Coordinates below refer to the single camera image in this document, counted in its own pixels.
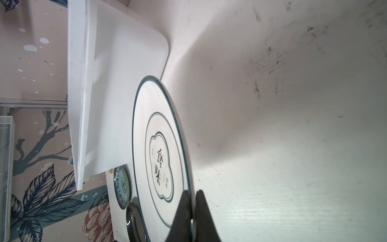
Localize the white plate thin green rim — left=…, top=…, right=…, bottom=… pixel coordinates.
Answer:
left=132, top=76, right=193, bottom=242

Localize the white mesh wall shelf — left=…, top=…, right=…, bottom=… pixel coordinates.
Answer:
left=1, top=116, right=15, bottom=242

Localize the white plastic bin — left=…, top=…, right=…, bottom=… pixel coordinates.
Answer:
left=68, top=1, right=169, bottom=191

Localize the black round plate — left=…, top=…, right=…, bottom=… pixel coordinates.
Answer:
left=126, top=203, right=147, bottom=242

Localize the teal patterned small plate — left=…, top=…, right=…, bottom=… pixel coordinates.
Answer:
left=113, top=166, right=131, bottom=210

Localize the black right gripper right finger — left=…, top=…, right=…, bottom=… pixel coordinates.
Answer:
left=195, top=190, right=221, bottom=242

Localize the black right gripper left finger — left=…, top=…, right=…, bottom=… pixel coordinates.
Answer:
left=165, top=190, right=192, bottom=242

